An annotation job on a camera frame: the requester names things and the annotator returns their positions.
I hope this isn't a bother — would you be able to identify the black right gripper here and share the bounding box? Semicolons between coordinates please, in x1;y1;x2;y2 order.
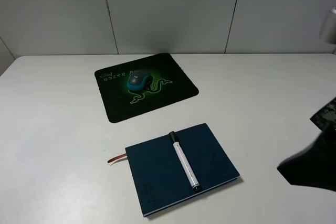
277;98;336;190

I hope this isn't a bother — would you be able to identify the black white marker pen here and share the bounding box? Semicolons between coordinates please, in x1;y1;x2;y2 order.
169;131;202;193

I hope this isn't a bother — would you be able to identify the teal grey computer mouse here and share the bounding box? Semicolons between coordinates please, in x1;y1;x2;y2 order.
127;69;153;92

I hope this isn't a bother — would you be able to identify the black green snake mouse pad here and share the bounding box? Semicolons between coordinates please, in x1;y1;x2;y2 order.
94;53;199;123

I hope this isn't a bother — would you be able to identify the dark blue notebook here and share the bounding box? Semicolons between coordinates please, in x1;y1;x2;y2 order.
125;123;240;217

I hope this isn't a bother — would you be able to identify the brown ribbon bookmark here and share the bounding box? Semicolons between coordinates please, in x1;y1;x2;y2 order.
107;153;127;164

